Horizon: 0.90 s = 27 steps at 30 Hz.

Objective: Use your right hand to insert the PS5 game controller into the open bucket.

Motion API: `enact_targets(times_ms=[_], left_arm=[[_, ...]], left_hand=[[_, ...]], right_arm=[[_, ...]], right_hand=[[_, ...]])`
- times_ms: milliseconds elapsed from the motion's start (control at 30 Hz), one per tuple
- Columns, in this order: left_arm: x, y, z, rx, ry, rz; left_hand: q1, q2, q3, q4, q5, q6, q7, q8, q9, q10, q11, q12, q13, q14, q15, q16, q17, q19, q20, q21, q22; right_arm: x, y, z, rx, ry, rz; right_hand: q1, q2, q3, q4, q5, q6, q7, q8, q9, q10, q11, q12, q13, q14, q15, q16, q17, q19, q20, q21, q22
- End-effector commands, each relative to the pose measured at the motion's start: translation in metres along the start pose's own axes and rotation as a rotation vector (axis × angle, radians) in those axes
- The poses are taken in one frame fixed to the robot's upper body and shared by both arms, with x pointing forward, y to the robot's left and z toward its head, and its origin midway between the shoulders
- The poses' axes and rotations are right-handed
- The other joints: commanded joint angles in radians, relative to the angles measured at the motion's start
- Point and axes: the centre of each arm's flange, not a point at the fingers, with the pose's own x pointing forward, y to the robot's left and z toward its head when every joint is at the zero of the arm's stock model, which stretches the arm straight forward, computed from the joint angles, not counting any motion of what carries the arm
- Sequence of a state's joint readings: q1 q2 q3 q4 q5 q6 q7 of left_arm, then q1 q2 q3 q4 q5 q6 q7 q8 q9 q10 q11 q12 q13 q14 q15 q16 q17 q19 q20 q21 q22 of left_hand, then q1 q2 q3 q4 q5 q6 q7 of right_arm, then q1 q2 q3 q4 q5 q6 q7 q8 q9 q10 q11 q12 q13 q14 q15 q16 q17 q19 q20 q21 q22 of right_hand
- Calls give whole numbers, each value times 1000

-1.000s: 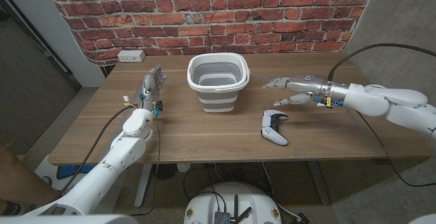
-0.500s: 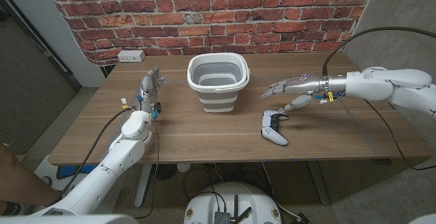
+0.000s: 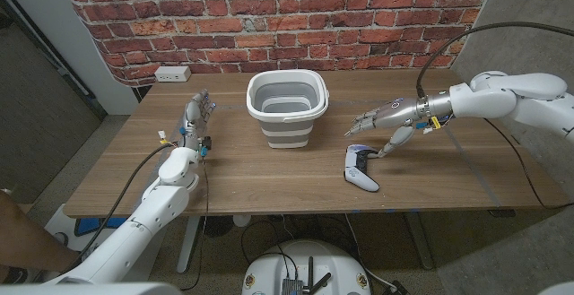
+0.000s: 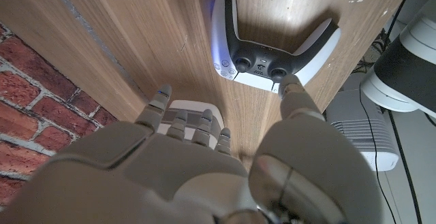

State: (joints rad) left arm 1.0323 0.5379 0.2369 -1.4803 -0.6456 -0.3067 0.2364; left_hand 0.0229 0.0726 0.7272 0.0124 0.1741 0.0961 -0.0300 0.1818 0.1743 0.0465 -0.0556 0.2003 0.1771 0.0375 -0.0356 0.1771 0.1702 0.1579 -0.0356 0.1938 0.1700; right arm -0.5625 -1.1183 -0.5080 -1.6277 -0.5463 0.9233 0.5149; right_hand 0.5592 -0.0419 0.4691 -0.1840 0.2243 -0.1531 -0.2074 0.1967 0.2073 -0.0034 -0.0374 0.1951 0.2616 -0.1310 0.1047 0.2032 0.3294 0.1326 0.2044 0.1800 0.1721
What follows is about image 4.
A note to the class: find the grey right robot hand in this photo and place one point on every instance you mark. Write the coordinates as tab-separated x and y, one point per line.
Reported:
190	183

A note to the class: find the white black PS5 controller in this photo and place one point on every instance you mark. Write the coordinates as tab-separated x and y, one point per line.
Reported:
262	57

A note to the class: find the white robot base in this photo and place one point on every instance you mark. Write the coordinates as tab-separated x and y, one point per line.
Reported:
368	132

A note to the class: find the white grey collapsible bucket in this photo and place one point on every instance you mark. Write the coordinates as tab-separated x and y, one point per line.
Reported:
194	106

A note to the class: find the red brick printed backdrop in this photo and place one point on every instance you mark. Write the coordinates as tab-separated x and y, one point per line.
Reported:
30	115

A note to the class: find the white black robot torso column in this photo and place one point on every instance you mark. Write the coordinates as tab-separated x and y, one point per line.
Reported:
405	71

